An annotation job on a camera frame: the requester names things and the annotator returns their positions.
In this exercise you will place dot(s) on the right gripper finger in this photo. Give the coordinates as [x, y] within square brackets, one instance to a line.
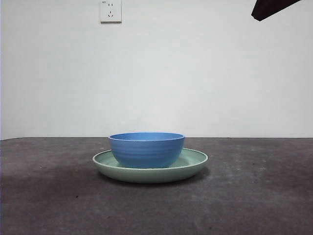
[266, 8]

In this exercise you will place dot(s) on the blue ribbed bowl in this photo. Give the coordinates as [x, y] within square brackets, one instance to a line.
[146, 151]

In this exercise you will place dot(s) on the pale green plate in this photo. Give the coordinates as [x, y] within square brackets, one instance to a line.
[146, 176]

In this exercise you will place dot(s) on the white wall socket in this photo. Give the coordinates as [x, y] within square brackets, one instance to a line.
[110, 12]

